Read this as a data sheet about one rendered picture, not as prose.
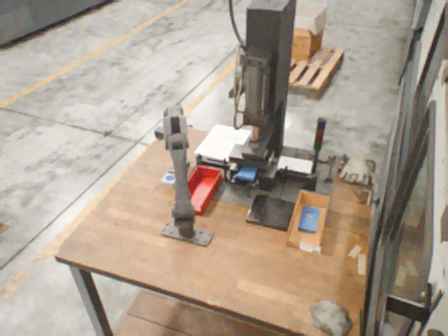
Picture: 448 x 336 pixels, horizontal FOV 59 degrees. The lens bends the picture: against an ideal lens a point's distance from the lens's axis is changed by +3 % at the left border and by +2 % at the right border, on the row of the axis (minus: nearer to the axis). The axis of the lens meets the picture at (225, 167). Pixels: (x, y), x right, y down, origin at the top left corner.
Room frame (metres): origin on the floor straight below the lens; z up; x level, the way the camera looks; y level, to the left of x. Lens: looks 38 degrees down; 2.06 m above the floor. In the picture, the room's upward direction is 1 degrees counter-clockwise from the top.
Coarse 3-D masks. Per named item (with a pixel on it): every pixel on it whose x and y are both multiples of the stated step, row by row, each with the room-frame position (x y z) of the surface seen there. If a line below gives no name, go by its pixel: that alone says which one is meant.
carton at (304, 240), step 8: (304, 192) 1.20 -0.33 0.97; (304, 200) 1.20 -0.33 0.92; (312, 200) 1.19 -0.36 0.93; (320, 200) 1.18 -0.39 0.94; (328, 200) 1.15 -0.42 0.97; (296, 208) 1.12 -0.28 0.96; (320, 208) 1.17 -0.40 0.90; (296, 216) 1.13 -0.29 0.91; (320, 216) 1.12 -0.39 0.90; (296, 224) 1.08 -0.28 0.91; (320, 224) 1.08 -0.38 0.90; (288, 232) 0.98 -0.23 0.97; (296, 232) 1.04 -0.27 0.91; (304, 232) 1.04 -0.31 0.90; (320, 232) 0.98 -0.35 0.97; (288, 240) 0.98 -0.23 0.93; (296, 240) 1.00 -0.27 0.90; (304, 240) 1.00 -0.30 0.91; (312, 240) 1.00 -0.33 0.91; (304, 248) 0.96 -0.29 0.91; (312, 248) 0.95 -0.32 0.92
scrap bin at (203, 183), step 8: (200, 168) 1.41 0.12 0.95; (208, 168) 1.39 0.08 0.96; (192, 176) 1.34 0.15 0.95; (200, 176) 1.40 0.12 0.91; (208, 176) 1.39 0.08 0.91; (216, 176) 1.38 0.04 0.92; (192, 184) 1.34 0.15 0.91; (200, 184) 1.34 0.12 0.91; (208, 184) 1.34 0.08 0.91; (216, 184) 1.31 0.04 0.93; (192, 192) 1.29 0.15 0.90; (200, 192) 1.29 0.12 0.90; (208, 192) 1.29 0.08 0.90; (192, 200) 1.24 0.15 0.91; (200, 200) 1.24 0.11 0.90; (208, 200) 1.21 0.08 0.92; (200, 208) 1.14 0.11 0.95
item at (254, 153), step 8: (256, 128) 1.35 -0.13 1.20; (264, 128) 1.52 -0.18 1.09; (272, 128) 1.50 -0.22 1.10; (256, 136) 1.35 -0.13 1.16; (264, 136) 1.45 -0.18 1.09; (240, 144) 1.44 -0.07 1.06; (248, 144) 1.38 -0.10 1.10; (256, 144) 1.35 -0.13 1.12; (264, 144) 1.37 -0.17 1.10; (232, 152) 1.38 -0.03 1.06; (240, 152) 1.37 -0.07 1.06; (248, 152) 1.32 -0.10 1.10; (256, 152) 1.32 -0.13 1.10; (264, 152) 1.35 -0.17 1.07; (272, 152) 1.37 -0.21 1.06; (232, 160) 1.35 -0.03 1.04; (240, 160) 1.33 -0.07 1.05; (248, 160) 1.32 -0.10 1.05; (256, 160) 1.31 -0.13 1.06; (264, 160) 1.31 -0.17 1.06; (264, 168) 1.30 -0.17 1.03
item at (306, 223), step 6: (306, 210) 1.16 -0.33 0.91; (312, 210) 1.16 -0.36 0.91; (318, 210) 1.16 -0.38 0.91; (306, 216) 1.12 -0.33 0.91; (312, 216) 1.12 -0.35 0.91; (318, 216) 1.12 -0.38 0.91; (300, 222) 1.09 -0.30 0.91; (306, 222) 1.09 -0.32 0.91; (312, 222) 1.09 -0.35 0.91; (300, 228) 1.04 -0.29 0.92; (306, 228) 1.03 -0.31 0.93; (312, 228) 1.06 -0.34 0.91
